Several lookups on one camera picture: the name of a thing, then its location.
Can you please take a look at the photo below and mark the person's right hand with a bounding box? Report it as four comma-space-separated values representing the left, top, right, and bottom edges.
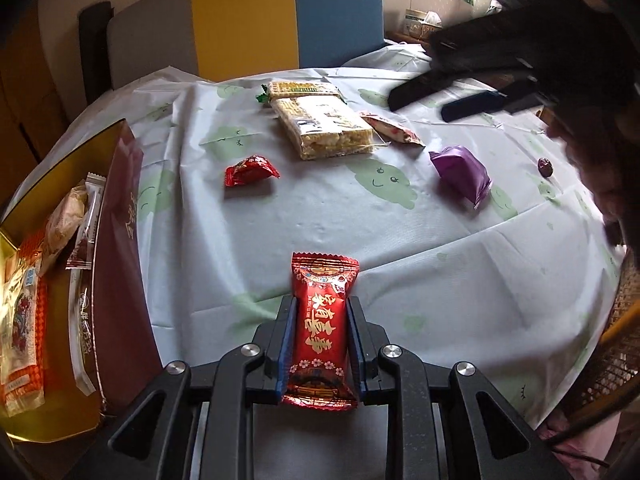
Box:
547, 109, 640, 247

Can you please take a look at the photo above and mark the green edged wafer pack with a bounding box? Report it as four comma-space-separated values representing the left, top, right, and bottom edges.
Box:
267, 80, 343, 101

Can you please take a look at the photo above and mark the purple snack packet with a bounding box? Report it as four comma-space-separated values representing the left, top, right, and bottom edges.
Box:
429, 145, 493, 211

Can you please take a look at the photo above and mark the brown white stick packet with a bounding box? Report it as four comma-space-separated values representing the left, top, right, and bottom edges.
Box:
66, 172, 106, 271

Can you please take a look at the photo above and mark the grey yellow blue chair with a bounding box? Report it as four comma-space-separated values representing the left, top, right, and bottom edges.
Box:
105, 0, 386, 91

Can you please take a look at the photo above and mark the pink clothing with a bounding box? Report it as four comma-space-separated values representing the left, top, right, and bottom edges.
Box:
537, 405, 640, 471

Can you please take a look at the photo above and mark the gold tin box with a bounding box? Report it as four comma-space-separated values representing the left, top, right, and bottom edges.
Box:
0, 119, 163, 448

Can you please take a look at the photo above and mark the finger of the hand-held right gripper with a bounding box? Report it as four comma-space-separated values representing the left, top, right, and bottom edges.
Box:
441, 82, 544, 123
387, 62, 540, 112

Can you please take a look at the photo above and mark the clear wafer pack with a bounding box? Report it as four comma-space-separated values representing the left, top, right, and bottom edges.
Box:
270, 96, 376, 162

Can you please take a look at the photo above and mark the pale cloud print tablecloth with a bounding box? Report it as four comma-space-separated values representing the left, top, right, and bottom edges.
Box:
0, 42, 631, 431

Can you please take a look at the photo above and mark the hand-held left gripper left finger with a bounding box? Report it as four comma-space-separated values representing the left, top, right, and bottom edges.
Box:
65, 295, 301, 480

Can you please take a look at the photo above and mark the red egg roll bag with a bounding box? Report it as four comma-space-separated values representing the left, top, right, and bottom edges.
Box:
0, 230, 48, 418

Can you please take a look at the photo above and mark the red gold print snack packet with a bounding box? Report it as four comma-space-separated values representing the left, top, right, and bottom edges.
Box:
280, 252, 361, 412

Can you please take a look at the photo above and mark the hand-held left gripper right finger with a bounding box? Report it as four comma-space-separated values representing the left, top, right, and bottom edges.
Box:
346, 296, 571, 480

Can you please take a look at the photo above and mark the small red candy packet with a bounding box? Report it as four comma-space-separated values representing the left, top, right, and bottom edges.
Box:
223, 155, 281, 189

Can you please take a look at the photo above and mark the clear white edged packet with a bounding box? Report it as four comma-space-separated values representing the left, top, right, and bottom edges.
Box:
67, 272, 101, 396

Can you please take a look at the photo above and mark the pink white snack packet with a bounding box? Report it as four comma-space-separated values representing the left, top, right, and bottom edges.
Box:
360, 112, 426, 148

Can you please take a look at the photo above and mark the wooden wardrobe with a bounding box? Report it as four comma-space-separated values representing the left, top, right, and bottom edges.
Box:
0, 0, 71, 211

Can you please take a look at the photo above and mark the wicker chair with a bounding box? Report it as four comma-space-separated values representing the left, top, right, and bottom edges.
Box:
565, 260, 640, 431

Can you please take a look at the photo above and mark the tissue box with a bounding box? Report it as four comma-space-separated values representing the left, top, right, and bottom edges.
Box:
404, 8, 443, 41

